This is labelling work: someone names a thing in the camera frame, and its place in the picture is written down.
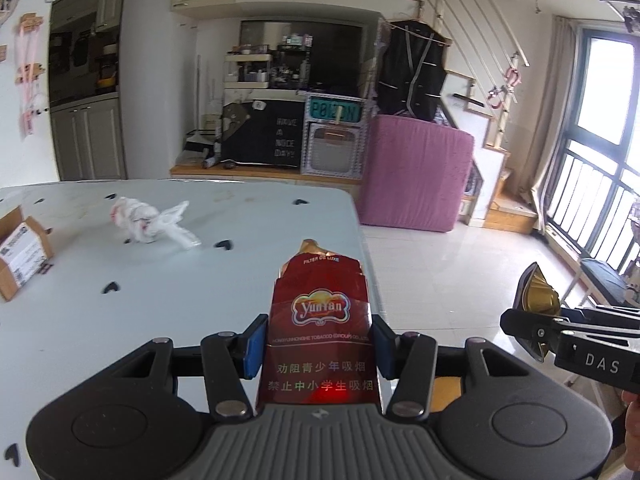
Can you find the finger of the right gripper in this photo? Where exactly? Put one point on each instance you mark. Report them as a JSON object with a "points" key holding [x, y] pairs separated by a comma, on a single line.
{"points": [[601, 314], [546, 328]]}

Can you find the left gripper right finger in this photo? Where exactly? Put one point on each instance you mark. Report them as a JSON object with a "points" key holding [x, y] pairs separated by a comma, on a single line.
{"points": [[410, 359]]}

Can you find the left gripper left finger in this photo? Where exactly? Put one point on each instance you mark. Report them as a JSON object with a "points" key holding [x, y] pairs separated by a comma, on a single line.
{"points": [[229, 358]]}

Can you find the gold foil wrapper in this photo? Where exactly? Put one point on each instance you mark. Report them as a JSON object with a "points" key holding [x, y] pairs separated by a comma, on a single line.
{"points": [[534, 294]]}

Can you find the red Yunyan cigarette pack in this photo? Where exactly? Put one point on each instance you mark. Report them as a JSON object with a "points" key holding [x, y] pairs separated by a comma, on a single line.
{"points": [[318, 347]]}

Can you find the right hand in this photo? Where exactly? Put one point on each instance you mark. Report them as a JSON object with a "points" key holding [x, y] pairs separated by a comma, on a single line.
{"points": [[632, 427]]}

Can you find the balcony window railing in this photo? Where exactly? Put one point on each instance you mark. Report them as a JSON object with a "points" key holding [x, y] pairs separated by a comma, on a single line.
{"points": [[595, 178]]}

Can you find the white red plastic bag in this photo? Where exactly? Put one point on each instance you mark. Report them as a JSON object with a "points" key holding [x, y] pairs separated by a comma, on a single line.
{"points": [[146, 224]]}

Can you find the beige curtain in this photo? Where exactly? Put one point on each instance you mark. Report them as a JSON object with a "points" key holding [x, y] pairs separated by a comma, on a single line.
{"points": [[557, 88]]}

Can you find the pink covered cabinet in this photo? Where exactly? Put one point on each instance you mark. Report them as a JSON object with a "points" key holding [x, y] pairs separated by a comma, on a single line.
{"points": [[414, 175]]}

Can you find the low wooden tv bench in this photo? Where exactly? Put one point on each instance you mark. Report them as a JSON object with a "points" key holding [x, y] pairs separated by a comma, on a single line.
{"points": [[263, 173]]}

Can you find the black letter board sign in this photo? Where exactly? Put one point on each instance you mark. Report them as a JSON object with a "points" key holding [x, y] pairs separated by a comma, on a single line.
{"points": [[263, 132]]}

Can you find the small cardboard box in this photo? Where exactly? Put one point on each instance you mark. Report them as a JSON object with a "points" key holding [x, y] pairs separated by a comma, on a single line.
{"points": [[25, 249]]}

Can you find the toy oven cardboard box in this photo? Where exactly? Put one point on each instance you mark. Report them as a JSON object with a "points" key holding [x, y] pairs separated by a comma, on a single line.
{"points": [[335, 135]]}

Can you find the black hanging jacket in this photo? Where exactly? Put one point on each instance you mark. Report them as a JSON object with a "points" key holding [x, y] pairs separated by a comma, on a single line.
{"points": [[412, 72]]}

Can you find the tall kitchen cabinet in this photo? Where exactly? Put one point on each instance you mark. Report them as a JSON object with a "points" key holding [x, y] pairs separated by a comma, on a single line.
{"points": [[84, 89]]}

